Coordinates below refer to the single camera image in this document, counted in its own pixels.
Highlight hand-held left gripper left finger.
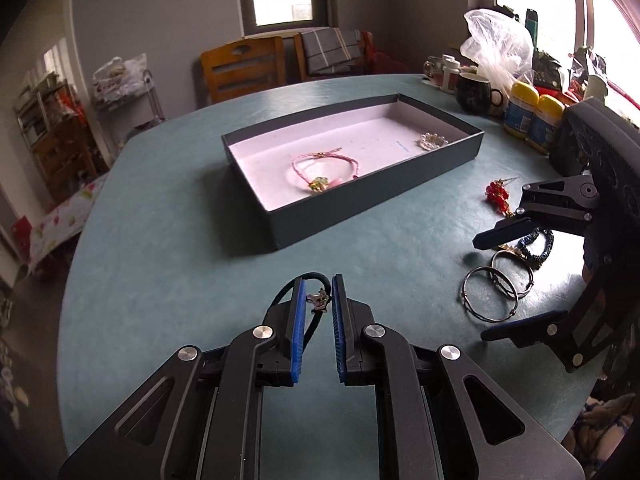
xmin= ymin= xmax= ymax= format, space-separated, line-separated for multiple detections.
xmin=57 ymin=276 xmax=307 ymax=480

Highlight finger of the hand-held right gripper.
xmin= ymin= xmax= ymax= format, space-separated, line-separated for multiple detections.
xmin=472 ymin=174 xmax=598 ymax=251
xmin=481 ymin=270 xmax=621 ymax=373

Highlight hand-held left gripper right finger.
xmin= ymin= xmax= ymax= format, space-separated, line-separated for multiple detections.
xmin=332 ymin=274 xmax=585 ymax=480

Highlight black cord bracelet with charm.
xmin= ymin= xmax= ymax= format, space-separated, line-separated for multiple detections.
xmin=270 ymin=272 xmax=333 ymax=347

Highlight blue bead bracelet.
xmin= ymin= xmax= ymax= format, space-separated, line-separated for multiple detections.
xmin=500 ymin=227 xmax=555 ymax=267

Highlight dark box with white inside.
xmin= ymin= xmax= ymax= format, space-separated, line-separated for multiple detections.
xmin=221 ymin=93 xmax=486 ymax=251

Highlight red bead earrings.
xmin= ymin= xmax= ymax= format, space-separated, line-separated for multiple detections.
xmin=484 ymin=177 xmax=521 ymax=218

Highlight silver bangle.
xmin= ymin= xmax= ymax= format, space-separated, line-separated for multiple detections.
xmin=462 ymin=266 xmax=519 ymax=322
xmin=490 ymin=249 xmax=535 ymax=301

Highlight yellow cap bottle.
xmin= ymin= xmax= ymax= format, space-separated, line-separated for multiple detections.
xmin=504 ymin=81 xmax=540 ymax=137
xmin=530 ymin=94 xmax=566 ymax=153

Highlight person's patterned clothing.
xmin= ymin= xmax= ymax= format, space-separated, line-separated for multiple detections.
xmin=562 ymin=394 xmax=637 ymax=480

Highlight black mug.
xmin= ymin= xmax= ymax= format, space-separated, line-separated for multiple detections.
xmin=455 ymin=74 xmax=504 ymax=115

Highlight white bottle with red label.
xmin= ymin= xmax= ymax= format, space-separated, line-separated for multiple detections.
xmin=440 ymin=55 xmax=462 ymax=92

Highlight clear plastic bag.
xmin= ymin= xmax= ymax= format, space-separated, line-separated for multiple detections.
xmin=460 ymin=8 xmax=535 ymax=92

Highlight red cushion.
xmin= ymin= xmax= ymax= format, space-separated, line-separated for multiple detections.
xmin=370 ymin=32 xmax=412 ymax=76

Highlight floral cloth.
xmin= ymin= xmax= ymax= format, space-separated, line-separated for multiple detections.
xmin=27 ymin=175 xmax=110 ymax=277

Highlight chair with grey checked cloth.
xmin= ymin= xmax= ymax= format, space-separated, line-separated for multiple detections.
xmin=292 ymin=29 xmax=373 ymax=82

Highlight wooden chair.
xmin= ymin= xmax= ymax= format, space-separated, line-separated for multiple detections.
xmin=200 ymin=36 xmax=287 ymax=106

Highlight wooden shelf unit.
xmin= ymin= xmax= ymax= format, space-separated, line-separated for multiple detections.
xmin=14 ymin=80 xmax=103 ymax=203

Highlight white printed plastic bag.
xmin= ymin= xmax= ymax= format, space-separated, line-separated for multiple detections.
xmin=92 ymin=54 xmax=149 ymax=101

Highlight pink braided bracelet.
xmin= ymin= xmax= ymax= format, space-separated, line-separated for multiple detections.
xmin=291 ymin=147 xmax=361 ymax=195

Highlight metal wire rack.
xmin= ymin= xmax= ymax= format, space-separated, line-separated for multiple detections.
xmin=92 ymin=70 xmax=167 ymax=161

